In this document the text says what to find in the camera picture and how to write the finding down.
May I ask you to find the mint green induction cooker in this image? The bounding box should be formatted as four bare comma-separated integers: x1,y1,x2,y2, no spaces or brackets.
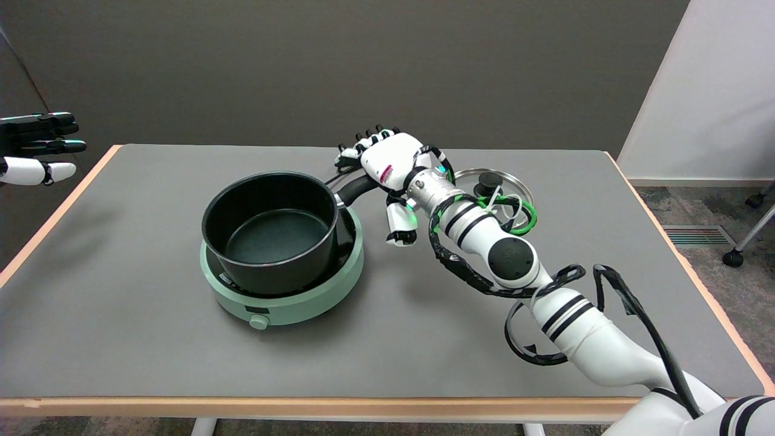
199,206,365,331

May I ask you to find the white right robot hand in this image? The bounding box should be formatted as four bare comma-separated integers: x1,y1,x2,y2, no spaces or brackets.
335,125,452,248

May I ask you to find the floor air vent grille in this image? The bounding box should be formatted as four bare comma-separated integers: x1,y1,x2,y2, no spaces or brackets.
662,225,736,247

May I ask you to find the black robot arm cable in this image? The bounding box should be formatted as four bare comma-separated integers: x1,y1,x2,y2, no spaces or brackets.
427,145,703,418

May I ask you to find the office chair wheeled base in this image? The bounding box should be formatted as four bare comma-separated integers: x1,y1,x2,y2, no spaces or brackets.
722,182,775,268

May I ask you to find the green robot arm cable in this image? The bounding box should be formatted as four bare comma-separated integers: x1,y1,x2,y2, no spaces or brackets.
445,167,538,237

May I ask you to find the black soup pot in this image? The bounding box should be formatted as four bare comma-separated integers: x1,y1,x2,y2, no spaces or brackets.
202,172,379,296

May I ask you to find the black cooker power cord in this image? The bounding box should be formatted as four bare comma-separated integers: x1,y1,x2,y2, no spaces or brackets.
325,159,364,184

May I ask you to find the glass pot lid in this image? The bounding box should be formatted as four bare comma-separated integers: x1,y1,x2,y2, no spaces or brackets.
451,168,536,234

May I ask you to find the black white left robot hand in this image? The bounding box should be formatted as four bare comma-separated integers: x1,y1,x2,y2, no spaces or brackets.
0,112,87,187

